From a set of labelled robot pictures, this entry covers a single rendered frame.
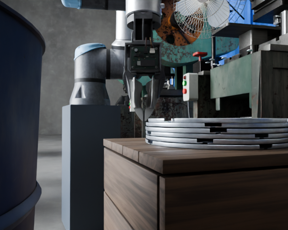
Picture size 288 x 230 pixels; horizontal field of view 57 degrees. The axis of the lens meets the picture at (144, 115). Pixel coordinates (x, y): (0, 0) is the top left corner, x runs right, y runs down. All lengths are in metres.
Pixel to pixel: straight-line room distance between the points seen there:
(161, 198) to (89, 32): 7.72
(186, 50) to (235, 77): 1.45
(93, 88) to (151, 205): 0.67
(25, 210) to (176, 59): 2.34
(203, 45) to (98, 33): 5.62
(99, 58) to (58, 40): 6.94
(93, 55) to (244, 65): 0.58
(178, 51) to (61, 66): 5.54
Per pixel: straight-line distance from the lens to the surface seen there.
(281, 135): 0.50
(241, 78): 1.13
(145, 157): 0.38
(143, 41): 0.53
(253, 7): 1.36
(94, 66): 0.99
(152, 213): 0.38
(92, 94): 0.97
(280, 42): 1.12
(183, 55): 2.55
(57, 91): 7.67
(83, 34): 7.97
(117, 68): 1.00
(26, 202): 0.27
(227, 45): 2.76
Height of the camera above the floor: 0.40
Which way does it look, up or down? 1 degrees up
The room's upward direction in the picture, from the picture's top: straight up
